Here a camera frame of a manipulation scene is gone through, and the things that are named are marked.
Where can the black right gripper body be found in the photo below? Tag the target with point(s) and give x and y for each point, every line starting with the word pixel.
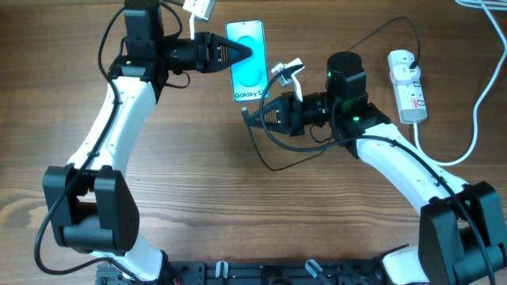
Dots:
pixel 295 115

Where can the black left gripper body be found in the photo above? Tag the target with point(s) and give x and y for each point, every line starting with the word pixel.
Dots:
pixel 181 53

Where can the blue Galaxy smartphone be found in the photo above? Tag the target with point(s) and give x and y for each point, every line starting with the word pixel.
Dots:
pixel 249 77

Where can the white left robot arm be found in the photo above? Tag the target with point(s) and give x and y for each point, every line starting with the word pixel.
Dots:
pixel 90 207

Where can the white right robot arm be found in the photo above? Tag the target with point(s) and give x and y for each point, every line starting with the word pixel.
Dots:
pixel 462 231

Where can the white charger adapter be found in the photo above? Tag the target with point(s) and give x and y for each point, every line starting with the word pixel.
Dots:
pixel 402 74

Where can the white power strip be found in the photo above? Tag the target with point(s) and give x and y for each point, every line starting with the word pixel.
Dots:
pixel 409 98

